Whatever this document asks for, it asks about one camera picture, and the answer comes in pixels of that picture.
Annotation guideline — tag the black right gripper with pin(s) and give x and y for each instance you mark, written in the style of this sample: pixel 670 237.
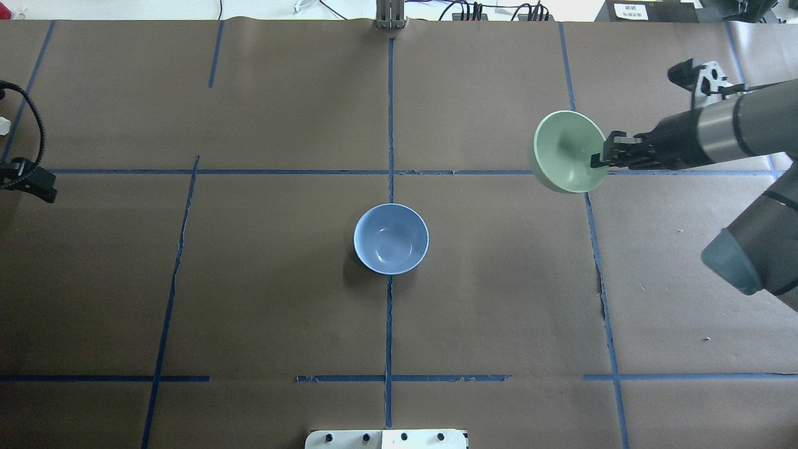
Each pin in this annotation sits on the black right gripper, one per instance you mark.
pixel 674 141

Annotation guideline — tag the green bowl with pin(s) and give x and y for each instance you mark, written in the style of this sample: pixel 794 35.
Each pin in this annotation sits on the green bowl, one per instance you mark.
pixel 561 152

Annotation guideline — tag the blue bowl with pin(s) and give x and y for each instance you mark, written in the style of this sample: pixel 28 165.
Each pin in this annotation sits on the blue bowl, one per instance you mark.
pixel 391 239

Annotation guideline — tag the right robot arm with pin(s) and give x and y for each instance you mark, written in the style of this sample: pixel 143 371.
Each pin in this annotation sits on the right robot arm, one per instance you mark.
pixel 652 231

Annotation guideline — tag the white plug at edge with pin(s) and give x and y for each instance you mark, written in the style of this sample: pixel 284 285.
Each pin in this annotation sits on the white plug at edge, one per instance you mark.
pixel 5 126

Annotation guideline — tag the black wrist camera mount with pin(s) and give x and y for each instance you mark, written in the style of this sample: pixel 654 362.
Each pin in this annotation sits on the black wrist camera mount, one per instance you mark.
pixel 705 81

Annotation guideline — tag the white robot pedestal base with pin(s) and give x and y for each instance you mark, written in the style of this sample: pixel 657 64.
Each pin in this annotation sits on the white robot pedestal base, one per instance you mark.
pixel 388 438

